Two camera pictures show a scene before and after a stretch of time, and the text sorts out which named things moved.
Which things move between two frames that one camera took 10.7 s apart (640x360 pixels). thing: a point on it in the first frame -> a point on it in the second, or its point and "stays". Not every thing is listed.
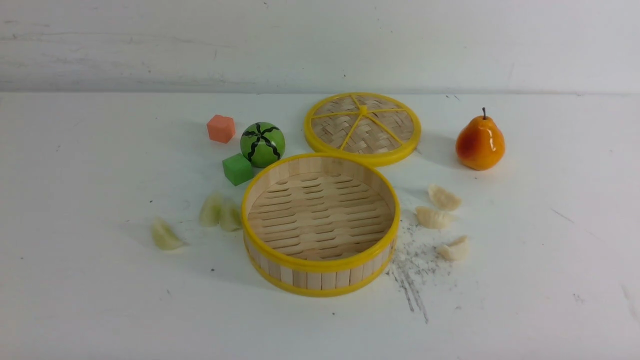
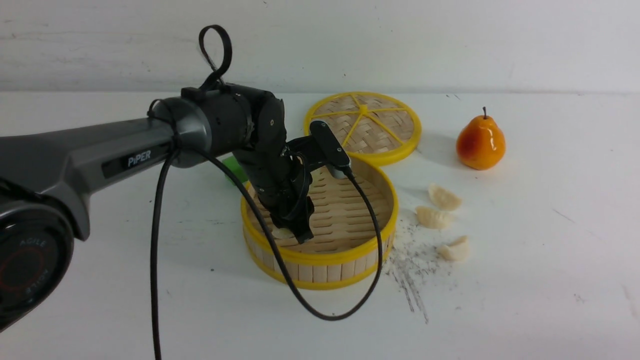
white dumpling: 456,251 stays
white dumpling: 430,219 stays
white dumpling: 444,199 stays
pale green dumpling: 230,219 -> 282,233
